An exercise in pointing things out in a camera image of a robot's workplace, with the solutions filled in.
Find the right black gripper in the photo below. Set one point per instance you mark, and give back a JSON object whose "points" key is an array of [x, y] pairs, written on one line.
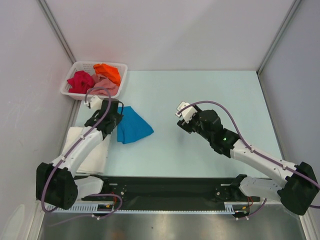
{"points": [[186, 126]]}

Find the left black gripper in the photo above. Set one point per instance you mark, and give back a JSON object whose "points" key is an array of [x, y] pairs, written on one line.
{"points": [[118, 117]]}

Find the blue t-shirt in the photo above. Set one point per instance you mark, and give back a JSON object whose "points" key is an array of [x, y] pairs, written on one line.
{"points": [[132, 127]]}

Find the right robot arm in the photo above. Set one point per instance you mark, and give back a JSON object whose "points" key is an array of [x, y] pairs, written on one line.
{"points": [[294, 185]]}

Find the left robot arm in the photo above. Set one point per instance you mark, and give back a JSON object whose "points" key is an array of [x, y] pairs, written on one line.
{"points": [[56, 182]]}

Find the pink crumpled t-shirt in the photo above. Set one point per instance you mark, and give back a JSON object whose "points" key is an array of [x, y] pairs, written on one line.
{"points": [[103, 87]]}

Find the orange crumpled t-shirt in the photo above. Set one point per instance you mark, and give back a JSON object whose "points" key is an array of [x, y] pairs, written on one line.
{"points": [[108, 71]]}

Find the white folded t-shirt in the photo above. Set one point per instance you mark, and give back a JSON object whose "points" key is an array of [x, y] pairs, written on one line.
{"points": [[96, 161]]}

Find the magenta crumpled t-shirt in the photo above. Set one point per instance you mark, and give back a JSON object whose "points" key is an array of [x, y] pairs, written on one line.
{"points": [[80, 83]]}

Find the white plastic basket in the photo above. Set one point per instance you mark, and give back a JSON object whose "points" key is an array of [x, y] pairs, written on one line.
{"points": [[87, 66]]}

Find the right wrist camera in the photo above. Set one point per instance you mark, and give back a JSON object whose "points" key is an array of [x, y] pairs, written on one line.
{"points": [[185, 111]]}

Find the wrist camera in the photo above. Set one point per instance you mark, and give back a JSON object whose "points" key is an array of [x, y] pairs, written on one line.
{"points": [[94, 103], [185, 111]]}

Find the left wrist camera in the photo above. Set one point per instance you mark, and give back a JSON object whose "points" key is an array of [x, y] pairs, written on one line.
{"points": [[94, 103]]}

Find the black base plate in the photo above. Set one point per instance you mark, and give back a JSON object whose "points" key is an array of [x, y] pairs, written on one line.
{"points": [[176, 192]]}

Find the white slotted cable duct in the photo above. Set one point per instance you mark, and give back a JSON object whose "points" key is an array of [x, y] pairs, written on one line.
{"points": [[107, 207]]}

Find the right corner aluminium post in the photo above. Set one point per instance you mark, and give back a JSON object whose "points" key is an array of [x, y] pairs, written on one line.
{"points": [[279, 35]]}

